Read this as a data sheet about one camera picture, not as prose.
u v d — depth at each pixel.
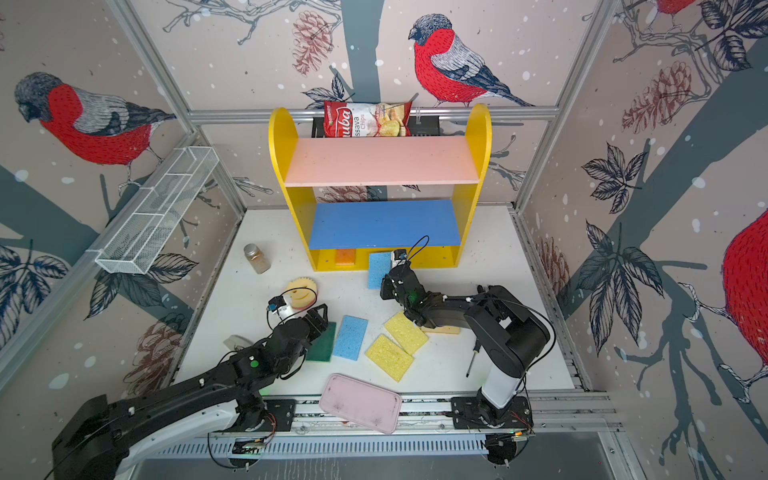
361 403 0.73
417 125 0.94
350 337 0.86
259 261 0.98
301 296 0.92
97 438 0.41
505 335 0.47
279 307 0.71
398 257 0.81
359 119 0.87
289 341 0.59
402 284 0.70
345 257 1.04
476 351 0.83
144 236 0.73
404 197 1.22
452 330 0.87
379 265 0.95
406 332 0.87
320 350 0.83
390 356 0.82
